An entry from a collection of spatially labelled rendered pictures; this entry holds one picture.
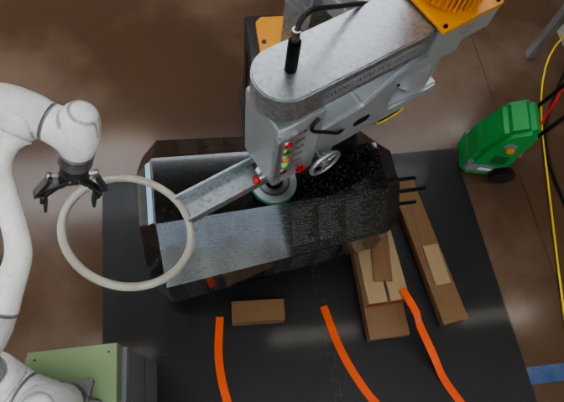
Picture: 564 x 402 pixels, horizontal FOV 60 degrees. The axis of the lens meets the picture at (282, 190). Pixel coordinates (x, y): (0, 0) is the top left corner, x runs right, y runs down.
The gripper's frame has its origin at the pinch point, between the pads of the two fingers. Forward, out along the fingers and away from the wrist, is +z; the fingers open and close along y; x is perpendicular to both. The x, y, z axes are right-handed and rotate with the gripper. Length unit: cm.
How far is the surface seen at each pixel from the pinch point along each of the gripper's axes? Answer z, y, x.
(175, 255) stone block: 66, 52, 9
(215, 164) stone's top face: 41, 74, 41
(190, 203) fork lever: 26, 49, 11
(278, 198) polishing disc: 30, 92, 11
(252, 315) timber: 111, 100, -15
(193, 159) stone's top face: 44, 65, 47
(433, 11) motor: -69, 113, 19
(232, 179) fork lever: 19, 67, 16
